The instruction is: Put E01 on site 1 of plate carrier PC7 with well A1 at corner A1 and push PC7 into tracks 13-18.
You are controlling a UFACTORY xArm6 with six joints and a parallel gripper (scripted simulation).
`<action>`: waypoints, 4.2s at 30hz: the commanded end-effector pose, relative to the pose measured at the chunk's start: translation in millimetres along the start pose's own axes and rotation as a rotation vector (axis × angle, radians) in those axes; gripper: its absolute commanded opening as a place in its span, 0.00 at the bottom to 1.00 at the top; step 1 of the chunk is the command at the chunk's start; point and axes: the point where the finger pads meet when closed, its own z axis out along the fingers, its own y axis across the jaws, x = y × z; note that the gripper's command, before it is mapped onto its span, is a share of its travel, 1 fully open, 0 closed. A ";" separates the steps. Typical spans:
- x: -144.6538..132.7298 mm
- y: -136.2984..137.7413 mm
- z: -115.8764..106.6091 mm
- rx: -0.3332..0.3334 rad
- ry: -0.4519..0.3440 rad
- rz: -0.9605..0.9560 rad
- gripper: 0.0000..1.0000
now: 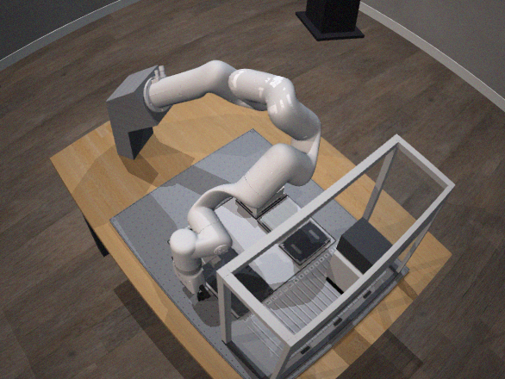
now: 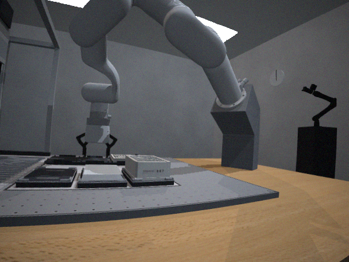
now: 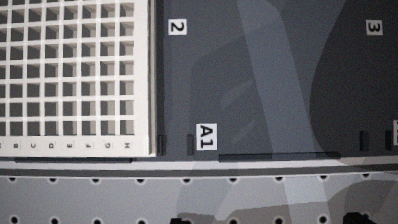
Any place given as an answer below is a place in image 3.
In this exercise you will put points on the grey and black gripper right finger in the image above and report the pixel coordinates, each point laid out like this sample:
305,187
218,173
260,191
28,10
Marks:
356,218

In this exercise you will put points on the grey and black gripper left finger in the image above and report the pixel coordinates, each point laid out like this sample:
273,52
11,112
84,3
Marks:
177,221

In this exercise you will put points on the grey perforated base plate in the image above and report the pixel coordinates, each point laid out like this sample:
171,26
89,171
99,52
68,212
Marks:
322,199

